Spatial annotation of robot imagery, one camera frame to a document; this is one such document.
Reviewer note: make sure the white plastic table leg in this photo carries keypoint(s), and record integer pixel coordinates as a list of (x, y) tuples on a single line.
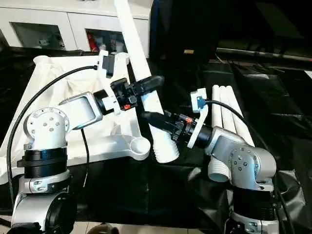
[(237, 114), (136, 53), (228, 112), (217, 107)]

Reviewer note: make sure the white plastic table top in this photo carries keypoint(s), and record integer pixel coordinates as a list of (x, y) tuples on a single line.
[(80, 83)]

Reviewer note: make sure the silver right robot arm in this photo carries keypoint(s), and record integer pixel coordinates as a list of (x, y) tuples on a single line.
[(243, 158)]

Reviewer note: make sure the red fire extinguisher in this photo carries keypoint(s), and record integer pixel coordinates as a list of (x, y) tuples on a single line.
[(92, 42)]

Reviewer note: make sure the black case with yellow label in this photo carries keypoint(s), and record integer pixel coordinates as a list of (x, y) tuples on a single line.
[(175, 24)]

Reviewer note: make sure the black mat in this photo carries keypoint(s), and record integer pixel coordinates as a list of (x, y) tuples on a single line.
[(146, 190)]

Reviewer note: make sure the white cabinet with windows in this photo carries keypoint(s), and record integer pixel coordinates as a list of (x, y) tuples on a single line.
[(61, 19)]

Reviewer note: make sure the silver metal bar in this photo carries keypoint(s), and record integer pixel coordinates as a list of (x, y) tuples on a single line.
[(263, 54)]

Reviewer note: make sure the white flat board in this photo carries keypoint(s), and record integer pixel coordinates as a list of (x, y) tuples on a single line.
[(308, 74)]

